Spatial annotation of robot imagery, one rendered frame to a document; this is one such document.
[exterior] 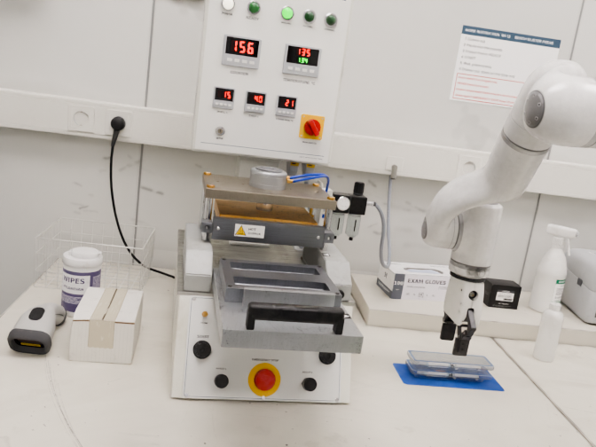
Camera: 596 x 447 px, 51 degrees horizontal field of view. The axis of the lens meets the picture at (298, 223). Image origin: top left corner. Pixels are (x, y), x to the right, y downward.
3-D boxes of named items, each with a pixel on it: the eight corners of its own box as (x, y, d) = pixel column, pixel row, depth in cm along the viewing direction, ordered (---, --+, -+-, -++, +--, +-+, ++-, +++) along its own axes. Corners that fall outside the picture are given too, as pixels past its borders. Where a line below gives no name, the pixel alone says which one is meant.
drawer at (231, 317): (210, 286, 122) (215, 247, 120) (320, 293, 127) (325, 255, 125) (220, 352, 94) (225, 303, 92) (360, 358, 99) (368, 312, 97)
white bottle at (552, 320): (549, 364, 154) (563, 309, 151) (529, 356, 157) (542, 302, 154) (556, 359, 158) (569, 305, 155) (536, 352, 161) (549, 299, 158)
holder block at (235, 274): (218, 270, 120) (220, 257, 119) (319, 278, 124) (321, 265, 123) (224, 301, 104) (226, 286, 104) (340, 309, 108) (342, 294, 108)
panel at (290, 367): (181, 397, 114) (190, 294, 118) (340, 403, 120) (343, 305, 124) (182, 398, 112) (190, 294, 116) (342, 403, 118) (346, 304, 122)
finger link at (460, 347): (477, 332, 130) (471, 361, 131) (471, 325, 133) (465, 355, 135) (462, 331, 130) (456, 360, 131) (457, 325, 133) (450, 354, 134)
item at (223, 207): (213, 214, 144) (217, 173, 142) (307, 222, 148) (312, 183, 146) (217, 233, 127) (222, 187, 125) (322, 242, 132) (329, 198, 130)
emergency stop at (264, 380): (252, 389, 118) (254, 368, 118) (273, 390, 118) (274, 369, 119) (254, 390, 116) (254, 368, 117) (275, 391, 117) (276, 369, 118)
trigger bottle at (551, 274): (524, 308, 180) (544, 224, 175) (531, 301, 187) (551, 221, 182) (555, 317, 176) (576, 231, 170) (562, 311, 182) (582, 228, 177)
